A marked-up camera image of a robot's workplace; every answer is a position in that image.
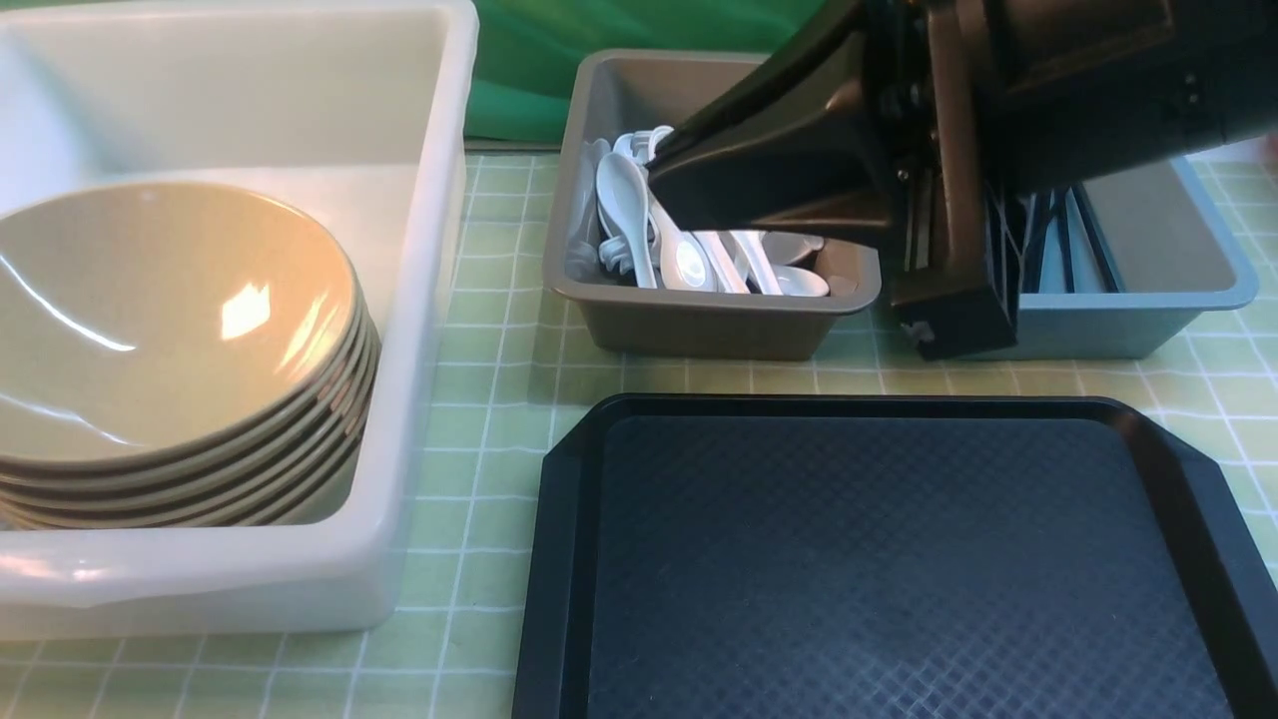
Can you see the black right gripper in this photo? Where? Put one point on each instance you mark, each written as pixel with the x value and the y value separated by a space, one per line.
pixel 984 102

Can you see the brown plastic spoon bin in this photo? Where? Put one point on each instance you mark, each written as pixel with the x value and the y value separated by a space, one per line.
pixel 623 90

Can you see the pile of white spoons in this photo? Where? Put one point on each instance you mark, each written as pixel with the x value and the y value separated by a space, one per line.
pixel 718 262

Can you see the bundle of black chopsticks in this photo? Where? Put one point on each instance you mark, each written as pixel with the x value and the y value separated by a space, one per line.
pixel 1061 245

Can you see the green backdrop curtain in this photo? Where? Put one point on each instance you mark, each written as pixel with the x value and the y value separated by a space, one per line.
pixel 528 52

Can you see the blue plastic chopstick bin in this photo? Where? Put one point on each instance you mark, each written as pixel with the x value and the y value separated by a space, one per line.
pixel 1176 255

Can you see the black plastic serving tray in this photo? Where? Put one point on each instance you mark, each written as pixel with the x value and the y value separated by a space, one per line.
pixel 805 556

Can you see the large white plastic tub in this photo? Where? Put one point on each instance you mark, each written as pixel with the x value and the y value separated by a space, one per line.
pixel 352 111

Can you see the green checkered tablecloth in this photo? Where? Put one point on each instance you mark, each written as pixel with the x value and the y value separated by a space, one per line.
pixel 516 369

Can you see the stack of beige bowls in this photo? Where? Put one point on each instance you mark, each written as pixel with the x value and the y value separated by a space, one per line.
pixel 179 354

